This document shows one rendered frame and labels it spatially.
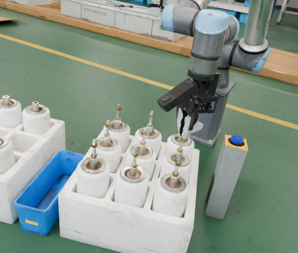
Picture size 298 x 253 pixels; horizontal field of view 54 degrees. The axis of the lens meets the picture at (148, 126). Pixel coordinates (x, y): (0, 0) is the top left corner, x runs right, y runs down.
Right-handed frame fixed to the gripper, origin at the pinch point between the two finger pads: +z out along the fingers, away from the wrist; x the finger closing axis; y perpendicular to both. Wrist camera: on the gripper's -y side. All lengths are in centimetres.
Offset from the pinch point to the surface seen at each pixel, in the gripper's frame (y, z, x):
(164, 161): -3.9, 9.7, 0.5
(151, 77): 56, 35, 125
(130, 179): -17.7, 8.9, -4.8
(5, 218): -51, 32, 14
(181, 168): -0.7, 9.5, -4.3
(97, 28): 53, 31, 255
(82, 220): -30.3, 23.9, -1.5
